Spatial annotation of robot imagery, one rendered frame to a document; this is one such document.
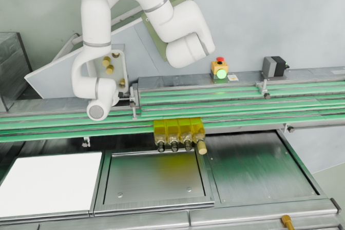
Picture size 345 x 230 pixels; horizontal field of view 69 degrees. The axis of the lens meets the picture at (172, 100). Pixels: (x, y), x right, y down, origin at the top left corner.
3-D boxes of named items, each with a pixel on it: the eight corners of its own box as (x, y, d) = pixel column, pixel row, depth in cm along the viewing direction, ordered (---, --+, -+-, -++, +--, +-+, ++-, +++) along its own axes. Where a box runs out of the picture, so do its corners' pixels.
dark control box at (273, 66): (261, 70, 134) (267, 77, 127) (264, 56, 130) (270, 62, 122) (276, 69, 134) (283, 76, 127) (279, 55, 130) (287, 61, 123)
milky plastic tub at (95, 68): (96, 86, 130) (93, 95, 123) (87, 44, 118) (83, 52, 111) (130, 84, 131) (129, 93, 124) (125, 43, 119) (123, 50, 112)
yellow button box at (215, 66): (210, 73, 132) (213, 79, 126) (211, 59, 128) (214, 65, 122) (223, 72, 132) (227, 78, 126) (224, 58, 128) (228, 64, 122)
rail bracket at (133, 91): (132, 110, 124) (131, 125, 114) (129, 79, 115) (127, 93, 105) (138, 109, 124) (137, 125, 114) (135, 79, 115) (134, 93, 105)
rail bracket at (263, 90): (252, 85, 124) (263, 100, 112) (254, 72, 120) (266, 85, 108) (260, 85, 124) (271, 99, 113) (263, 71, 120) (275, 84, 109)
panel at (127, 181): (17, 160, 123) (-23, 227, 94) (15, 156, 121) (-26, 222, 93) (199, 147, 129) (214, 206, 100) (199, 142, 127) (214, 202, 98)
